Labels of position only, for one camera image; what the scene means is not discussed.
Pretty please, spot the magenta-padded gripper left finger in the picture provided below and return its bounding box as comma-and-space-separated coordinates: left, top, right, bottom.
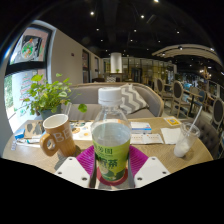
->
54, 145, 98, 189

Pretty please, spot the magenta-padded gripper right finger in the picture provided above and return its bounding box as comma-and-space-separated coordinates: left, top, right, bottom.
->
128, 145, 171, 189

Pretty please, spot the green-label clear drink bottle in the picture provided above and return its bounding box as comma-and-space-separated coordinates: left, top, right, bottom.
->
90, 87, 132, 184

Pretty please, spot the long white leaflet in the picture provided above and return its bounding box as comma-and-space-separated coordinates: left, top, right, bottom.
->
129, 133, 165, 145

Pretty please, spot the tan ceramic mug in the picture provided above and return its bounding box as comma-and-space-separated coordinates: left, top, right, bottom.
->
39, 113, 77, 158

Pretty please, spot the white printed brochure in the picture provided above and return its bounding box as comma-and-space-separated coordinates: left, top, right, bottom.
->
71, 120, 94, 141

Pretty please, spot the white paper napkin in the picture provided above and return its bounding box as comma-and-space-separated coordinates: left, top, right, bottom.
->
160, 127, 183, 145

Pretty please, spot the clear plastic cup with straw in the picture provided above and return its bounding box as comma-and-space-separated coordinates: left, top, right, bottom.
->
173, 105, 203, 158

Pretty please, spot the yellow card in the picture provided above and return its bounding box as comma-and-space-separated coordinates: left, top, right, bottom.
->
164, 116, 182, 127

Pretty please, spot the brown tabletop sign card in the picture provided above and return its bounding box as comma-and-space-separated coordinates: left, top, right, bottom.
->
24, 120, 45, 139

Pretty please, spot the grey tufted armchair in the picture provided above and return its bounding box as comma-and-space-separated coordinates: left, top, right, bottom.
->
193, 114, 221, 159

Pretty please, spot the grey white chevron pillow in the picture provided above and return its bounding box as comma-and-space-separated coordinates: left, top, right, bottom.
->
119, 83, 150, 115

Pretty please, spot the grey curved sofa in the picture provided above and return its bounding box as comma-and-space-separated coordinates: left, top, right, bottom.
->
61, 82, 165, 122

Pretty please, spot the green potted plant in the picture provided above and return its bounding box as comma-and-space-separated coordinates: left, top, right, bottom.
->
21, 73, 88, 121

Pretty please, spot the group of dining chairs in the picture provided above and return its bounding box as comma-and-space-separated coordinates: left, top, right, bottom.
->
153, 76, 224, 134

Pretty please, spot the white round column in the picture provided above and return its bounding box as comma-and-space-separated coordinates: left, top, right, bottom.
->
110, 52, 123, 74

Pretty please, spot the window with holiday stickers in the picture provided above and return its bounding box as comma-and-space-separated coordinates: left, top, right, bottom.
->
3, 24, 54, 131

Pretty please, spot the group of ceiling spotlights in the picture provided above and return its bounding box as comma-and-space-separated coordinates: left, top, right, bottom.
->
88, 0, 218, 54

